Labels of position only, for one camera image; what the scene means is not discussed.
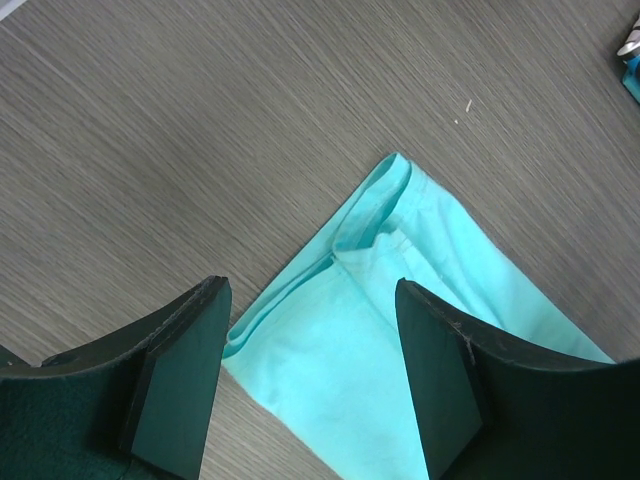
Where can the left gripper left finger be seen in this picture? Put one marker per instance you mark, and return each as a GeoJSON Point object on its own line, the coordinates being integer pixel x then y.
{"type": "Point", "coordinates": [134, 404]}

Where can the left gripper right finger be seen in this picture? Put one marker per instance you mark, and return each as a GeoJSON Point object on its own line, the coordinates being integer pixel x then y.
{"type": "Point", "coordinates": [490, 405]}

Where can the teal t shirt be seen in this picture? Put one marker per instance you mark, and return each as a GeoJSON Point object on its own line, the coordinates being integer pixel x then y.
{"type": "Point", "coordinates": [319, 348]}

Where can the white printed t shirt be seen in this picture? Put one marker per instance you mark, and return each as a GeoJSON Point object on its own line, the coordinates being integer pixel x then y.
{"type": "Point", "coordinates": [628, 53]}

